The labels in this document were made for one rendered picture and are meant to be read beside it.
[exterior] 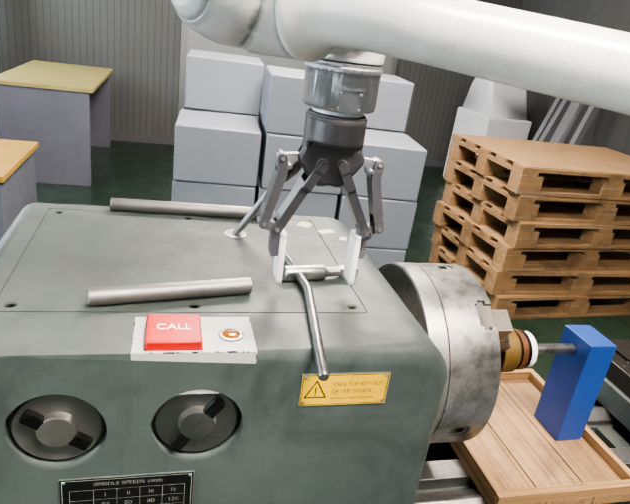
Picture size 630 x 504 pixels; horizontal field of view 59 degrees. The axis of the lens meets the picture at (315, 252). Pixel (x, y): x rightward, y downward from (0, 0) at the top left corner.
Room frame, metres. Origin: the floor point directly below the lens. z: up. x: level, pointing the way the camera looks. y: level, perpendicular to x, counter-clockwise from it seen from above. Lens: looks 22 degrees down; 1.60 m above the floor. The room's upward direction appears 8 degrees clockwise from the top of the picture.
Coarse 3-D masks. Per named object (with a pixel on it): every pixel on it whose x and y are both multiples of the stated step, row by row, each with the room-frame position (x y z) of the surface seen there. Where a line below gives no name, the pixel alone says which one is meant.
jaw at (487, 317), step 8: (480, 304) 0.82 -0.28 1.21; (480, 312) 0.81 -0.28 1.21; (488, 312) 0.81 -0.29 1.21; (496, 312) 0.83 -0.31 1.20; (504, 312) 0.84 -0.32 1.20; (480, 320) 0.80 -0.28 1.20; (488, 320) 0.80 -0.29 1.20; (496, 320) 0.82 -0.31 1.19; (504, 320) 0.83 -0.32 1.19; (488, 328) 0.79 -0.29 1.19; (504, 328) 0.81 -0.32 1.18; (512, 328) 0.82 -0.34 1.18; (504, 336) 0.83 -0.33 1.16; (504, 344) 0.85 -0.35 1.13
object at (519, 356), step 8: (512, 336) 0.91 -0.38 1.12; (520, 336) 0.92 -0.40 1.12; (528, 336) 0.92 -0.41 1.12; (512, 344) 0.89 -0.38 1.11; (520, 344) 0.91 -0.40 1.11; (528, 344) 0.91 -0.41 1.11; (504, 352) 0.88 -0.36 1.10; (512, 352) 0.89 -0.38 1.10; (520, 352) 0.89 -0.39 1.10; (528, 352) 0.90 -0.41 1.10; (504, 360) 0.87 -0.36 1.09; (512, 360) 0.88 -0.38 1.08; (520, 360) 0.89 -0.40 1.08; (528, 360) 0.90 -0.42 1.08; (504, 368) 0.87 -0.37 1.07; (512, 368) 0.89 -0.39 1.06; (520, 368) 0.90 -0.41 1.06
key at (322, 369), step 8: (288, 256) 0.77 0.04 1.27; (288, 264) 0.75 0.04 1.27; (304, 280) 0.70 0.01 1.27; (304, 288) 0.68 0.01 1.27; (312, 296) 0.66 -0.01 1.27; (312, 304) 0.63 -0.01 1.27; (312, 312) 0.61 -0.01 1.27; (312, 320) 0.60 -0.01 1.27; (312, 328) 0.58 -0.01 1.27; (312, 336) 0.57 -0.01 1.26; (320, 336) 0.56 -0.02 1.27; (320, 344) 0.55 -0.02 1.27; (320, 352) 0.53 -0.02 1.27; (320, 360) 0.52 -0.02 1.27; (320, 368) 0.50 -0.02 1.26; (320, 376) 0.49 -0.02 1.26; (328, 376) 0.50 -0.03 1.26
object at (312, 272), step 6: (288, 270) 0.71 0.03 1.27; (294, 270) 0.72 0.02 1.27; (300, 270) 0.72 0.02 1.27; (306, 270) 0.72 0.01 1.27; (312, 270) 0.73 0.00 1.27; (318, 270) 0.73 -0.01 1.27; (324, 270) 0.74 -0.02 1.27; (330, 270) 0.74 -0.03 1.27; (336, 270) 0.75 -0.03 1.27; (342, 270) 0.75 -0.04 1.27; (282, 276) 0.72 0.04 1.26; (288, 276) 0.71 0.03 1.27; (294, 276) 0.71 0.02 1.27; (306, 276) 0.72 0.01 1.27; (312, 276) 0.73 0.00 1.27; (318, 276) 0.73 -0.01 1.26; (324, 276) 0.73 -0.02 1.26; (330, 276) 0.75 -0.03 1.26; (342, 276) 0.75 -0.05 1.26
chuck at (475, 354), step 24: (432, 264) 0.92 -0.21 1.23; (456, 264) 0.94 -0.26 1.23; (456, 288) 0.83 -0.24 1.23; (480, 288) 0.85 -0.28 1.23; (456, 312) 0.79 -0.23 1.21; (456, 336) 0.76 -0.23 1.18; (480, 336) 0.77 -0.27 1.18; (456, 360) 0.74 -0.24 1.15; (480, 360) 0.75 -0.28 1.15; (456, 384) 0.73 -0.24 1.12; (480, 384) 0.74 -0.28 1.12; (456, 408) 0.72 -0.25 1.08; (480, 408) 0.74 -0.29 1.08
